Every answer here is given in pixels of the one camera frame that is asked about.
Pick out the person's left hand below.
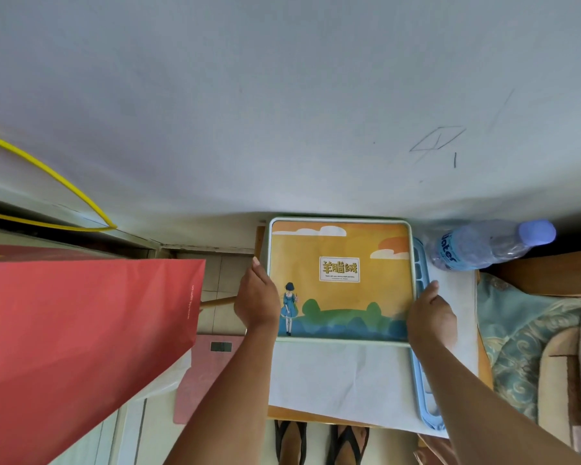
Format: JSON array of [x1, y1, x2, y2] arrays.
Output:
[[233, 257, 281, 334]]

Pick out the clear plastic water bottle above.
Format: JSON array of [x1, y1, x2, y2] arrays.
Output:
[[424, 220, 557, 273]]

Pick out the beige wooden-framed sofa seat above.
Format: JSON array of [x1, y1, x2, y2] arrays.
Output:
[[536, 309, 581, 458]]

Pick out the brown wooden furniture panel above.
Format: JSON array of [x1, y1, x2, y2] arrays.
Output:
[[493, 247, 581, 299]]

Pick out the white paper sheet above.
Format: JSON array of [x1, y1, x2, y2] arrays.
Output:
[[268, 266, 480, 439]]

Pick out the person's foot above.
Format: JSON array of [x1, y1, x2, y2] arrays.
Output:
[[274, 419, 308, 465], [326, 423, 371, 465]]

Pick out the person's left forearm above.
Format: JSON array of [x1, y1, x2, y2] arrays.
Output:
[[164, 324, 280, 465]]

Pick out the person's left foot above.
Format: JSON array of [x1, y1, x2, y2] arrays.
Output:
[[274, 419, 308, 465]]

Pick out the light blue plastic tray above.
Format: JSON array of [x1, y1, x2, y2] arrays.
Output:
[[411, 236, 447, 432]]

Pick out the red paper bag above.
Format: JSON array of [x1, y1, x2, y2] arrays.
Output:
[[0, 244, 207, 465]]

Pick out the person's right foot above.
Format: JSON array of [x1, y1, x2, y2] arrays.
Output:
[[326, 423, 371, 465]]

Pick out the person's right forearm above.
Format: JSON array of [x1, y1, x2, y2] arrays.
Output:
[[411, 336, 579, 465]]

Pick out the teal patterned cushion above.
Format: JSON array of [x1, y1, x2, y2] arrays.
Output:
[[476, 272, 581, 423]]

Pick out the person's right hand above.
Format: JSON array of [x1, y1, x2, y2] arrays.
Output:
[[406, 280, 459, 352]]

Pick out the yellow cable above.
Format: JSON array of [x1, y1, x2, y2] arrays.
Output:
[[0, 132, 118, 233]]

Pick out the orange illustrated box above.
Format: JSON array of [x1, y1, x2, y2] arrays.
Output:
[[268, 217, 415, 344]]

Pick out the pink bathroom scale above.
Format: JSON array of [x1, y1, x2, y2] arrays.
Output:
[[173, 334, 246, 426]]

